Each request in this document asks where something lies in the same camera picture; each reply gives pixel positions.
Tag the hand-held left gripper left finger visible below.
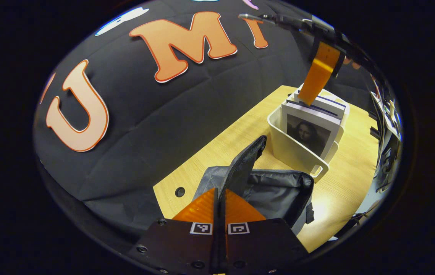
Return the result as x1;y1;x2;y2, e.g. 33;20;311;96
128;187;218;275

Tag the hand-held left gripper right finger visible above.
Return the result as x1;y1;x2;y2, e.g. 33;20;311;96
223;189;310;275

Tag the white book purple edge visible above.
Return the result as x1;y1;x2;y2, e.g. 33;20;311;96
298;89;347;109

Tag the grey schoolbag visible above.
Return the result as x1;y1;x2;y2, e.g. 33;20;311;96
192;135;315;235

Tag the portrait cover book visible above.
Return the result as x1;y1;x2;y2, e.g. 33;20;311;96
281;101;342;158

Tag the white bookshelf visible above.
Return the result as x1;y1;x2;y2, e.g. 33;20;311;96
267;85;351;183

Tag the cluttered background equipment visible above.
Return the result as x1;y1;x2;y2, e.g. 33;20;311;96
368;74;403;193

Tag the black backdrop cloth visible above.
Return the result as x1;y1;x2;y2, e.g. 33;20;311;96
32;0;378;245

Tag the black cable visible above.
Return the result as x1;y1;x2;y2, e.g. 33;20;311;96
349;202;380;230

